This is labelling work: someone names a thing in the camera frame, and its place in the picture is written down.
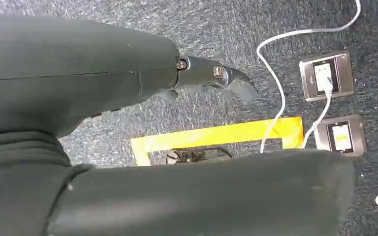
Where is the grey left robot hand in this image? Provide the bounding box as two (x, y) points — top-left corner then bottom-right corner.
(0, 12), (356, 236)

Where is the ribbed grey left arm sleeve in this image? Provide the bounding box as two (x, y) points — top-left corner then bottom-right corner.
(0, 131), (73, 170)

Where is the yellow floor tape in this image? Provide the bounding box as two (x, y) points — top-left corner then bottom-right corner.
(129, 116), (305, 167)

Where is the steel floor socket with plug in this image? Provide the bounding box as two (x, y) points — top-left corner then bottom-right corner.
(299, 50), (355, 103)

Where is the steel floor socket, empty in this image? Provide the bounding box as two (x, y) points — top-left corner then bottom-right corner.
(314, 114), (368, 159)

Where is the long white cable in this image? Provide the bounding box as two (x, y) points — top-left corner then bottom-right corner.
(255, 0), (362, 154)

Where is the white plug with cord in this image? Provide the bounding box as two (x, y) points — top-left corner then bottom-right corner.
(301, 62), (335, 150)

